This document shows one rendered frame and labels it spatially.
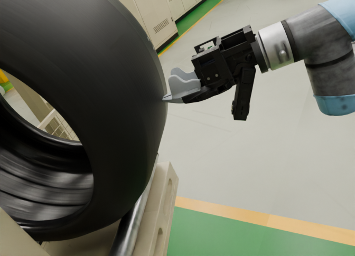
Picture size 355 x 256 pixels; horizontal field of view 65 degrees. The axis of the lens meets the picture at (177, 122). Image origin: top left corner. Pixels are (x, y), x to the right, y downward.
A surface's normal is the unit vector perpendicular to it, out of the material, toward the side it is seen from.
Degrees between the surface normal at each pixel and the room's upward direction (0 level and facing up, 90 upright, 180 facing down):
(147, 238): 0
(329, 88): 86
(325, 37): 86
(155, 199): 0
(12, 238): 90
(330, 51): 83
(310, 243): 0
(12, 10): 61
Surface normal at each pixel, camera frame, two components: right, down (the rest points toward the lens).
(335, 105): -0.47, 0.58
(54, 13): 0.53, -0.46
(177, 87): -0.17, 0.58
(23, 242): 0.93, -0.22
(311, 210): -0.35, -0.80
